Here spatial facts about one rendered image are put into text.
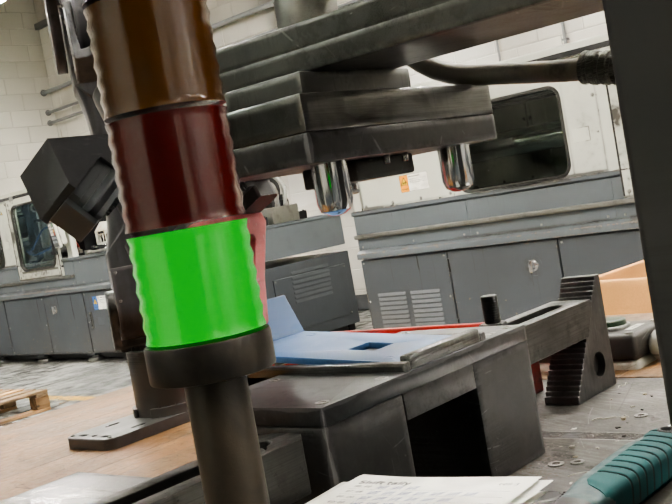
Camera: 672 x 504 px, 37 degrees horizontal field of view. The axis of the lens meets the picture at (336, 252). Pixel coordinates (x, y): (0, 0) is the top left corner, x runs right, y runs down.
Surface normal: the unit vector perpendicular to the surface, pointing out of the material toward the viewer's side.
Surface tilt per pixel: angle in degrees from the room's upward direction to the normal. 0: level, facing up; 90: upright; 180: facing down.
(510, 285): 90
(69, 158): 65
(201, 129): 104
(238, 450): 90
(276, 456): 90
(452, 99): 90
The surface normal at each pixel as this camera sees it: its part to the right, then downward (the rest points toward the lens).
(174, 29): 0.53, 0.20
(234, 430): 0.44, -0.03
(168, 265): -0.28, -0.15
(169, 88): 0.30, 0.25
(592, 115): -0.69, 0.16
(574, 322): 0.75, -0.10
